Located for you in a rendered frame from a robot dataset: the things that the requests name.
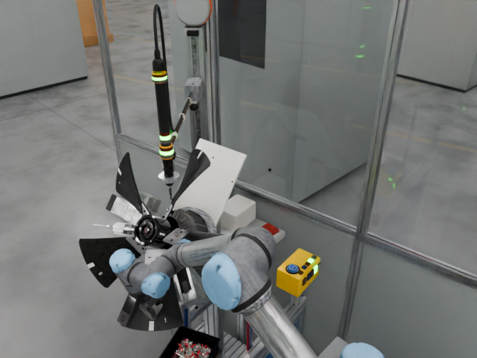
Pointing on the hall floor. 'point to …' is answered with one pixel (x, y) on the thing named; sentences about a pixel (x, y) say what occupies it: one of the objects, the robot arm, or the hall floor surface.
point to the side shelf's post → (241, 329)
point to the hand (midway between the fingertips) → (151, 318)
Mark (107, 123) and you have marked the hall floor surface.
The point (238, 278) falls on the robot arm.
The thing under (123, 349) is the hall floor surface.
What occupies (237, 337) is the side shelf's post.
